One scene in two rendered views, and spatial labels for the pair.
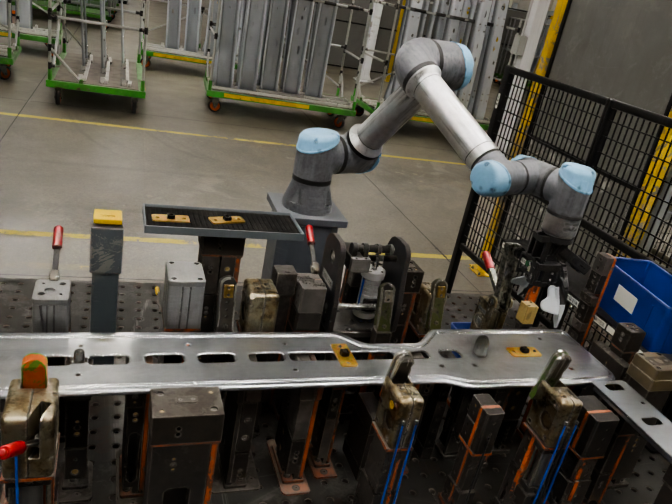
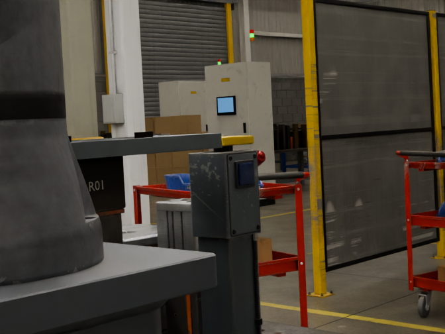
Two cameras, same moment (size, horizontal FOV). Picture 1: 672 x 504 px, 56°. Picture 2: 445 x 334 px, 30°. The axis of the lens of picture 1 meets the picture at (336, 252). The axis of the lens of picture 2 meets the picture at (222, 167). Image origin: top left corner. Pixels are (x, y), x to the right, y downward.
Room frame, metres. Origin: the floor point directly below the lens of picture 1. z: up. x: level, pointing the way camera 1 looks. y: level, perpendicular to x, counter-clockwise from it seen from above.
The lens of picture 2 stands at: (2.29, 0.03, 1.18)
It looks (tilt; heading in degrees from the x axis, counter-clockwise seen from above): 3 degrees down; 154
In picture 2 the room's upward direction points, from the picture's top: 3 degrees counter-clockwise
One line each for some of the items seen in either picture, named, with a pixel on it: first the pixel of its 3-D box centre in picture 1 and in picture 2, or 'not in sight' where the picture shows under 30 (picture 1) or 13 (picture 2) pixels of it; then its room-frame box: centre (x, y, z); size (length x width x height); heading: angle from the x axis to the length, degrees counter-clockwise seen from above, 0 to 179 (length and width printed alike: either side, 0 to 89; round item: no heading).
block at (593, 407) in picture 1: (574, 456); not in sight; (1.19, -0.63, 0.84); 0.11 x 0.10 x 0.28; 22
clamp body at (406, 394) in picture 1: (386, 456); not in sight; (1.02, -0.18, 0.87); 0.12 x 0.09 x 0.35; 22
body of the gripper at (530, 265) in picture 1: (546, 257); not in sight; (1.33, -0.47, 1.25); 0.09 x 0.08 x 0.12; 112
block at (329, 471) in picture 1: (329, 409); not in sight; (1.18, -0.06, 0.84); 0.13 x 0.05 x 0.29; 22
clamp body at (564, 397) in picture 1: (536, 455); not in sight; (1.12, -0.52, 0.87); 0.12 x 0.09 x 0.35; 22
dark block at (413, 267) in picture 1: (392, 336); not in sight; (1.45, -0.19, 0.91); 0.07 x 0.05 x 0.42; 22
